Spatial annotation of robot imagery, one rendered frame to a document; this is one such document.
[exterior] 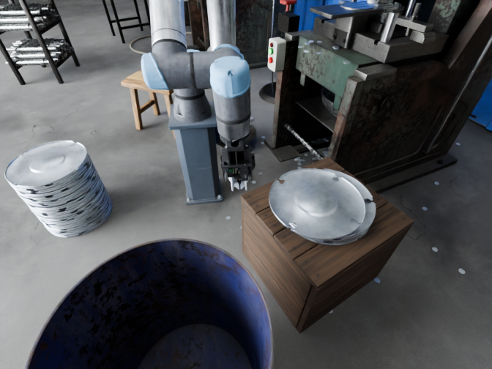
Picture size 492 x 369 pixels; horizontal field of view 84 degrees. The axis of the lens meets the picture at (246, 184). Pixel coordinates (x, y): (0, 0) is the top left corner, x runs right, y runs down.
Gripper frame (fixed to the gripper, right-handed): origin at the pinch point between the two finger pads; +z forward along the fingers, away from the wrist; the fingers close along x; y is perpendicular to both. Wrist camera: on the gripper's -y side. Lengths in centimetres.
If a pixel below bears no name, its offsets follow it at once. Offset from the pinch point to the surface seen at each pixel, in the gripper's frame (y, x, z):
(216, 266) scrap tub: 22.3, -6.4, 5.3
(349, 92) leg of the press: -36, 40, -6
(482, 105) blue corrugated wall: -104, 162, 48
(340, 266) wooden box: 20.8, 26.0, 11.9
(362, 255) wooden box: 17.7, 32.8, 12.4
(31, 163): -29, -83, 14
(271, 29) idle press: -220, 31, 33
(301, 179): -9.1, 20.2, 9.2
